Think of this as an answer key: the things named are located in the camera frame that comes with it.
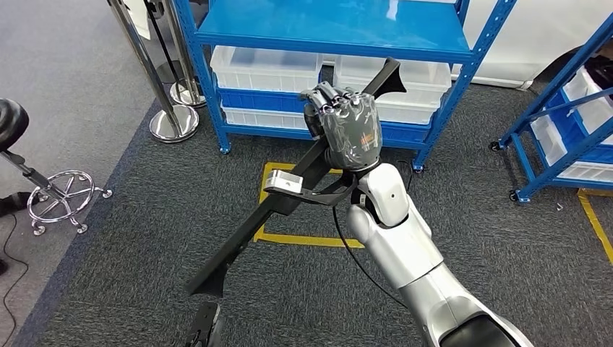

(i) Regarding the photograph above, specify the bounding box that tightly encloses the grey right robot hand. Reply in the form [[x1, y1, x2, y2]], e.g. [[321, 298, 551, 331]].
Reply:
[[299, 81, 384, 172]]

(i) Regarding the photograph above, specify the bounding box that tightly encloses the black license plate frame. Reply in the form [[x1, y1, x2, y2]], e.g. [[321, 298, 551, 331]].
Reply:
[[185, 56, 408, 299]]

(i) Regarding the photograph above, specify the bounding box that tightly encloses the blue metal shelf rack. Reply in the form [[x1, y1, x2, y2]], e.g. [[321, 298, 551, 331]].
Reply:
[[488, 13, 613, 205], [172, 0, 518, 174]]

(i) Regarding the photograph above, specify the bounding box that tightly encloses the blue plastic bin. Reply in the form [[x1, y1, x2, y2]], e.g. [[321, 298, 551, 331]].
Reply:
[[546, 90, 613, 166], [380, 121, 428, 145], [218, 87, 310, 114]]

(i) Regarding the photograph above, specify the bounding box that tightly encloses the white plastic bin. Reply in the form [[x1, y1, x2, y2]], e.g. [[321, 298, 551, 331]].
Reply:
[[221, 106, 310, 131], [562, 66, 613, 147], [333, 55, 453, 107], [528, 114, 613, 184], [210, 45, 325, 94], [373, 101, 436, 127]]

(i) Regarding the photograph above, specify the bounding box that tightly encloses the chrome barrier stanchion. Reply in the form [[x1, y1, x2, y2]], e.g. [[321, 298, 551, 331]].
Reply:
[[161, 0, 207, 109], [106, 0, 201, 144]]

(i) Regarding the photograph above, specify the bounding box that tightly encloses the white car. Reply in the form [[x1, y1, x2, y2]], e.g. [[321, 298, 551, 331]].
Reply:
[[121, 0, 613, 91]]

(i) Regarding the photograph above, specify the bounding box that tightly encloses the dark base barrier stanchion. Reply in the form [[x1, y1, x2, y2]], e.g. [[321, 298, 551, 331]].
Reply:
[[142, 0, 187, 86]]

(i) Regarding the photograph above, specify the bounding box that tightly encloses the black robot wheeled base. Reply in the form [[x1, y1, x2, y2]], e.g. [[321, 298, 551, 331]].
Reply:
[[183, 300, 225, 347]]

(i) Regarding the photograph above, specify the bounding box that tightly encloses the yellow floor tape square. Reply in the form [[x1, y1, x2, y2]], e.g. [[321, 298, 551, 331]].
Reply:
[[577, 188, 613, 265]]

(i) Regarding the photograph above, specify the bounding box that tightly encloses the black stool with chrome base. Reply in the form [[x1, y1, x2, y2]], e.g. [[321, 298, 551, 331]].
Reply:
[[0, 98, 114, 237]]

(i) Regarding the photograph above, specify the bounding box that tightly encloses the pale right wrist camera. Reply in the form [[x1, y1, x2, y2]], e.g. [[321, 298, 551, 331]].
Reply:
[[263, 170, 360, 207]]

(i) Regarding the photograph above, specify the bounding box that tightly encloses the black camera cable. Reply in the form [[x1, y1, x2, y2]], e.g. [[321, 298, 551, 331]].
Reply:
[[331, 160, 413, 310]]

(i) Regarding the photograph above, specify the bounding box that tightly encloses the black floor cable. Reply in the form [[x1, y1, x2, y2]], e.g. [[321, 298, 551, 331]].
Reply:
[[0, 213, 30, 336]]

